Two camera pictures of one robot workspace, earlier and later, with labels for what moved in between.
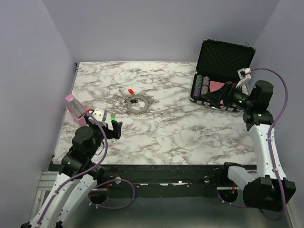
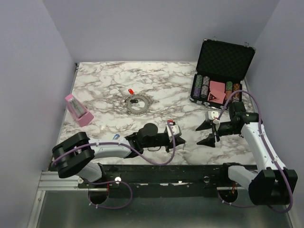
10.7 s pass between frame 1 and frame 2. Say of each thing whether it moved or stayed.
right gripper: moved
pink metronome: stayed
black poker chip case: stayed
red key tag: stayed
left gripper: moved
